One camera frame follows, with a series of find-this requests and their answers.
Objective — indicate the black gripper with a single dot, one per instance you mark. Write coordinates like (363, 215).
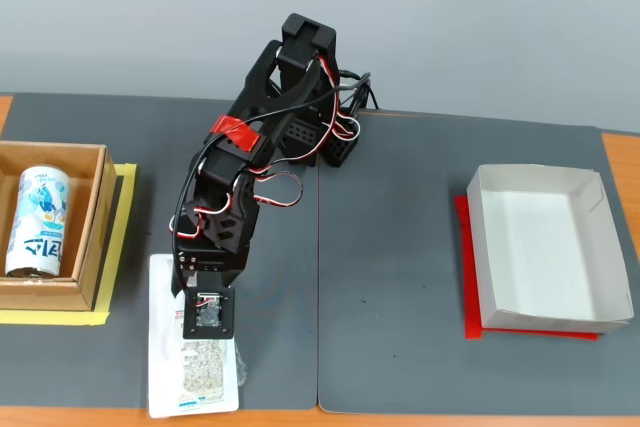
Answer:
(214, 264)

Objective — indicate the packaged sandwich with label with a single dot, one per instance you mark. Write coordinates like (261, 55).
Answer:
(165, 372)

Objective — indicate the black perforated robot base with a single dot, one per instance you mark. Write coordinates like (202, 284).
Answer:
(340, 149)

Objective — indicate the brown cardboard box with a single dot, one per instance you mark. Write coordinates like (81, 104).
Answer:
(92, 227)

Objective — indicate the gray cardboard box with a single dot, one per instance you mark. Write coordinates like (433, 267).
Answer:
(545, 252)

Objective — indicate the dark gray table mat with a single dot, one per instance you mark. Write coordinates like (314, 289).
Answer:
(410, 257)
(150, 147)

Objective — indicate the white blue drink can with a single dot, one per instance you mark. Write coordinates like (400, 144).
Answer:
(40, 222)

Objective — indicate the red tape strip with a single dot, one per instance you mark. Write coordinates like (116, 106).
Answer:
(240, 133)

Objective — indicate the red paper sheet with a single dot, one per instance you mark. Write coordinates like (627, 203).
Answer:
(470, 297)

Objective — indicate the black square wrist camera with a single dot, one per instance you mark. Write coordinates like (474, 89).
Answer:
(209, 314)

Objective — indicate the yellow tape frame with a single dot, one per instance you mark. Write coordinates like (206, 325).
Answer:
(117, 247)

